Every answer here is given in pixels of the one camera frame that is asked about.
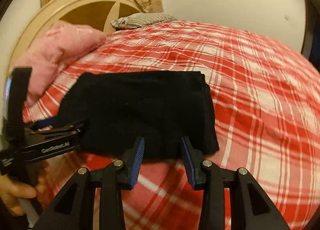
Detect black pants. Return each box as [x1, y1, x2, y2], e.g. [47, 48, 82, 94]
[53, 71, 219, 159]

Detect left hand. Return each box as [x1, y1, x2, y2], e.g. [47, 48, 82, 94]
[0, 161, 50, 216]

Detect pink folded quilt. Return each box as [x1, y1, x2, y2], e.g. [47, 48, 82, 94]
[14, 21, 106, 106]

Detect red white plaid bedsheet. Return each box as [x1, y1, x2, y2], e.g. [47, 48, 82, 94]
[23, 21, 319, 229]

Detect cream round headboard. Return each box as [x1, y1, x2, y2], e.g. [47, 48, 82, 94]
[7, 0, 142, 70]

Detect grey striped pillow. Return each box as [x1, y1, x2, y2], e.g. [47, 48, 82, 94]
[111, 12, 177, 29]

